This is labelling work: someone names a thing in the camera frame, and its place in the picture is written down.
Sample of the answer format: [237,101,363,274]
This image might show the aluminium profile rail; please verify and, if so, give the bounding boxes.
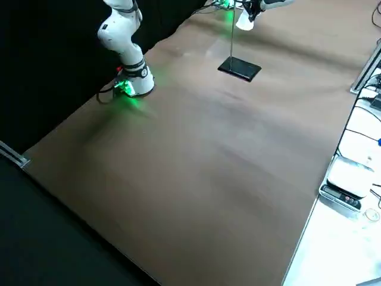
[0,140,31,169]

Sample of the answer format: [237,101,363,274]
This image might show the black base metal rod stand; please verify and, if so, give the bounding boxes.
[217,0,263,83]

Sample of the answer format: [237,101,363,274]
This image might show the aluminium profile post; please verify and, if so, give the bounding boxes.
[349,40,381,95]

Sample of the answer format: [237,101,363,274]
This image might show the clear round dish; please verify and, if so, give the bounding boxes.
[363,208,381,223]

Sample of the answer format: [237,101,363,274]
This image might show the black arm base cable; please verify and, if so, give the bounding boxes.
[97,82,121,105]
[193,0,223,14]

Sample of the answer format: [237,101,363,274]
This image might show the silver kitchen scale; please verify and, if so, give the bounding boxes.
[318,156,375,218]

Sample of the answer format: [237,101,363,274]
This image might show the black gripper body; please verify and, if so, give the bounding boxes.
[242,0,266,11]

